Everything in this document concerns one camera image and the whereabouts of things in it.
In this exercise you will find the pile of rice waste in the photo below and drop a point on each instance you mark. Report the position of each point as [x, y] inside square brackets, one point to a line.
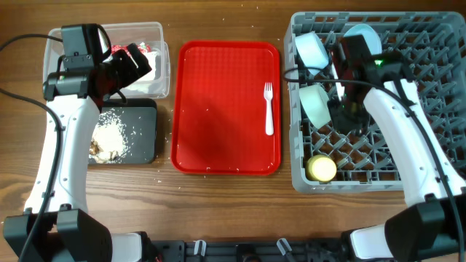
[109, 143]

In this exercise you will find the white plastic spoon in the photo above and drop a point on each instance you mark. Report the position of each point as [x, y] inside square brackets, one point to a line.
[339, 86]

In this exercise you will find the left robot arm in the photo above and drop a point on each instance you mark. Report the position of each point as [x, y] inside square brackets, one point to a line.
[55, 225]

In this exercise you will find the red strawberry candy wrapper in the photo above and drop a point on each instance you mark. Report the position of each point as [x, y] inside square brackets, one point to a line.
[125, 48]

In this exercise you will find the light blue bowl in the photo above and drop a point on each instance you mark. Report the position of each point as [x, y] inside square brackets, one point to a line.
[312, 52]

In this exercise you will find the grey dishwasher rack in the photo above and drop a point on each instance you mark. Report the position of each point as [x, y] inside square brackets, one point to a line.
[433, 45]

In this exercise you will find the black food waste tray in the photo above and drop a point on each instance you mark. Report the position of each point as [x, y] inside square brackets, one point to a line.
[140, 117]

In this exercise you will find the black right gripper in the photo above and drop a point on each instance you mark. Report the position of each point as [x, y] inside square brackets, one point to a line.
[338, 121]

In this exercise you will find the light blue plate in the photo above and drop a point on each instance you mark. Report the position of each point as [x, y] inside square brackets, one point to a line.
[369, 34]

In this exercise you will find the white plastic fork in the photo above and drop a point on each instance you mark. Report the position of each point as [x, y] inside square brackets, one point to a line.
[268, 96]

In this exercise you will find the clear plastic bin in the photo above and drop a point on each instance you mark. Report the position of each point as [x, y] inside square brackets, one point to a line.
[149, 38]

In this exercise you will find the light green bowl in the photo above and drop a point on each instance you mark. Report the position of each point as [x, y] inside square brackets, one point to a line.
[314, 100]

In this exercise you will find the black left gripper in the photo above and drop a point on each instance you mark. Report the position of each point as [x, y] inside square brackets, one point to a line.
[132, 73]

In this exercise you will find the white napkin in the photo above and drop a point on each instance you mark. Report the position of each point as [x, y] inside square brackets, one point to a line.
[143, 84]

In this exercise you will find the yellow plastic cup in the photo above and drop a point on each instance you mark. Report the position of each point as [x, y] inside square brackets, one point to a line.
[320, 168]

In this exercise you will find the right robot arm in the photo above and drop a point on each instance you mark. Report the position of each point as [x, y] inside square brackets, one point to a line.
[383, 88]

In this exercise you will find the red plastic tray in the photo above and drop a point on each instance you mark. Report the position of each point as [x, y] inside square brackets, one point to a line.
[219, 113]

